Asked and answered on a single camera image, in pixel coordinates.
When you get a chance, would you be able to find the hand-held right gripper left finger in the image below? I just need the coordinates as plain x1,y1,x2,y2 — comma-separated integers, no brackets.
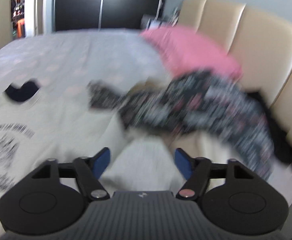
32,147,110,201

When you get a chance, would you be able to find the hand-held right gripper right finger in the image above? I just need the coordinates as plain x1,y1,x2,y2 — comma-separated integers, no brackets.
175,147,255,201

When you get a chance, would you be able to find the light grey printed sweatshirt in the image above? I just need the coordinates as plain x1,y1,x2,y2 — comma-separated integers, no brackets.
0,79,186,240

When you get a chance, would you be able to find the dark floral garment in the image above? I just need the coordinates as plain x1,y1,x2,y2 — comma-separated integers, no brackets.
87,71,275,180

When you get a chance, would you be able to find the striped beige garment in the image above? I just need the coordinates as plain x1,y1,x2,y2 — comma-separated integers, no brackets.
133,79,159,92

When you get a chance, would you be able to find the black garment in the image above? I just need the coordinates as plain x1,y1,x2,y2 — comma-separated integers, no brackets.
251,91,292,165

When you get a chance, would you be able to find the pink pillow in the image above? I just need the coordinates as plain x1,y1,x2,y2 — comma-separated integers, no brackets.
139,26,244,80

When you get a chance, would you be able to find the white nightstand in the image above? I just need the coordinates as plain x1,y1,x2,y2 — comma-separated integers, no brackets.
141,15,167,29

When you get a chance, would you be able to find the beige padded headboard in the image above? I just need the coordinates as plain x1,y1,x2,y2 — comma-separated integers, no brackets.
178,0,292,155

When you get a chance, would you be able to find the orange hallway cabinet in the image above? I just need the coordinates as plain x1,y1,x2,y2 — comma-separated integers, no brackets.
16,17,26,39

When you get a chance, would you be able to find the dark sliding wardrobe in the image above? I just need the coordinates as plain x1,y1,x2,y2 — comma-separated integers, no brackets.
54,0,170,32

